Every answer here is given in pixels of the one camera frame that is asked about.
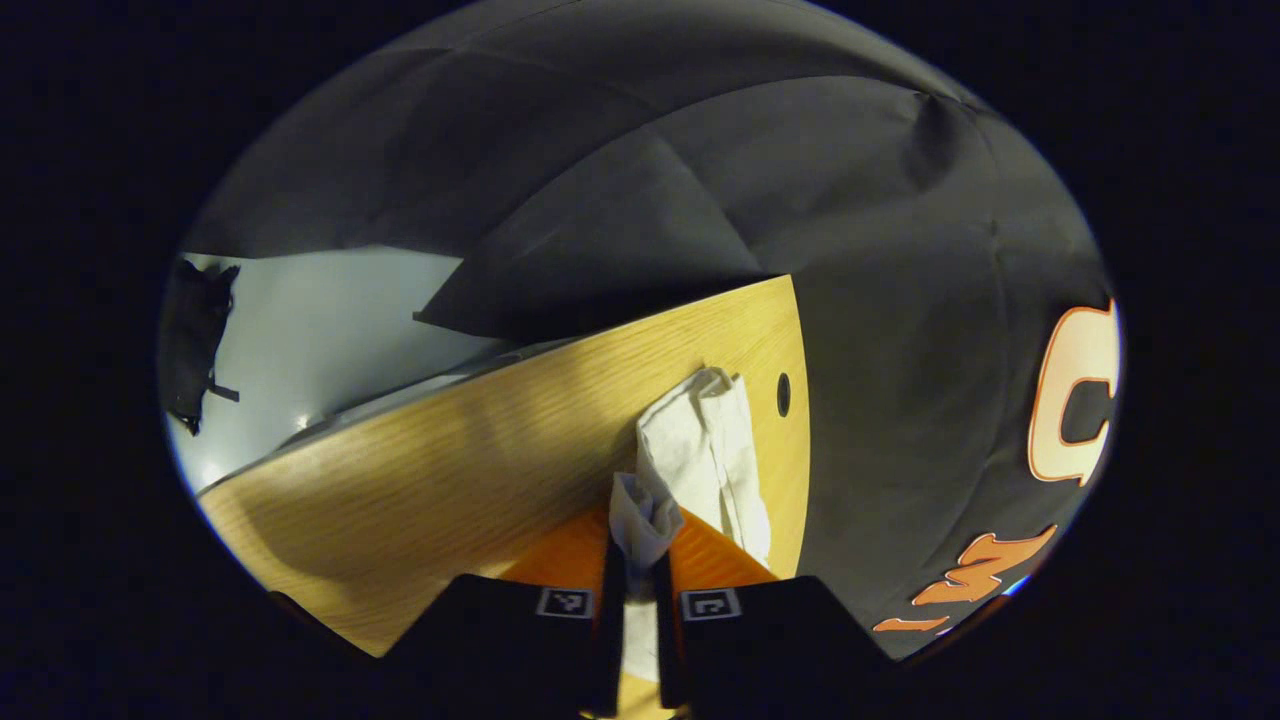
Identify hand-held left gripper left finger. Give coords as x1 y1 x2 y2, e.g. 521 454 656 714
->
380 505 626 720

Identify dark cloth bundle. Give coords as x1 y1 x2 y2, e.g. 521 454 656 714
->
160 258 242 437

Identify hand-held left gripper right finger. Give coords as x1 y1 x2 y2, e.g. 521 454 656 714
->
652 505 901 720

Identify black backdrop cloth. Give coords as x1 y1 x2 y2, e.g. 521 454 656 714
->
180 0 1121 661

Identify white jeans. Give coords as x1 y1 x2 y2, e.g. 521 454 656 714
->
608 366 773 686

